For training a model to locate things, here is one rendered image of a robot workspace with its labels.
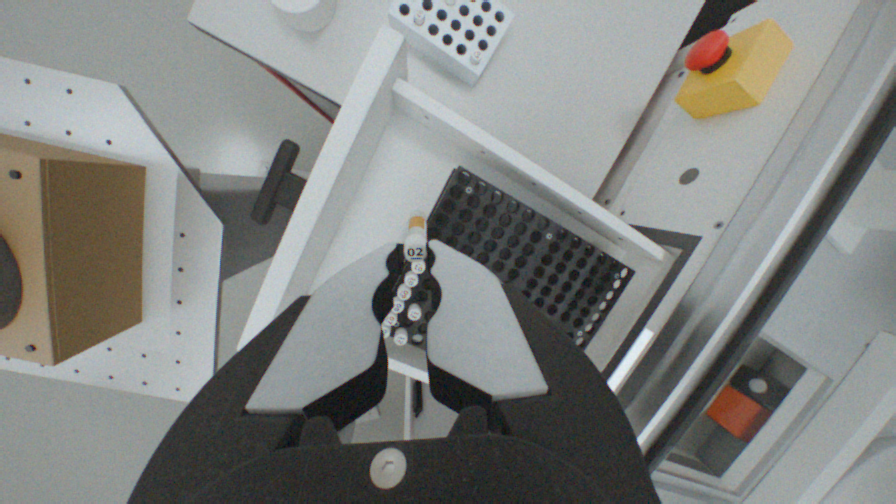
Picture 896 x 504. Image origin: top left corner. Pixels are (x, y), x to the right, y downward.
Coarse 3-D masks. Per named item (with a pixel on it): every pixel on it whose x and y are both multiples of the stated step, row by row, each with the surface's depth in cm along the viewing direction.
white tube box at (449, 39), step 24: (408, 0) 29; (432, 0) 29; (456, 0) 30; (480, 0) 30; (408, 24) 30; (432, 24) 30; (456, 24) 31; (480, 24) 32; (504, 24) 31; (432, 48) 31; (456, 48) 31; (480, 48) 33; (456, 72) 34; (480, 72) 32
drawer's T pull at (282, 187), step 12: (288, 144) 21; (276, 156) 21; (288, 156) 21; (276, 168) 21; (288, 168) 22; (276, 180) 21; (288, 180) 21; (300, 180) 22; (264, 192) 21; (276, 192) 22; (288, 192) 22; (300, 192) 22; (264, 204) 21; (288, 204) 22; (252, 216) 22; (264, 216) 22
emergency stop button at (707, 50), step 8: (712, 32) 26; (720, 32) 25; (704, 40) 26; (712, 40) 25; (720, 40) 25; (728, 40) 25; (696, 48) 27; (704, 48) 26; (712, 48) 25; (720, 48) 25; (688, 56) 27; (696, 56) 26; (704, 56) 26; (712, 56) 25; (720, 56) 26; (688, 64) 27; (696, 64) 27; (704, 64) 26; (712, 64) 27
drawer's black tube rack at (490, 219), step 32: (480, 192) 28; (480, 224) 28; (512, 224) 26; (544, 224) 29; (480, 256) 29; (512, 256) 26; (544, 256) 30; (576, 256) 27; (608, 256) 28; (416, 288) 26; (544, 288) 31; (576, 288) 28; (608, 288) 29; (416, 320) 27; (576, 320) 33
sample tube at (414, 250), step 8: (416, 216) 16; (424, 216) 17; (408, 224) 15; (416, 224) 15; (424, 224) 15; (408, 232) 14; (416, 232) 14; (424, 232) 15; (408, 240) 13; (416, 240) 13; (424, 240) 13; (408, 248) 13; (416, 248) 13; (424, 248) 13; (408, 256) 13; (416, 256) 13; (424, 256) 13
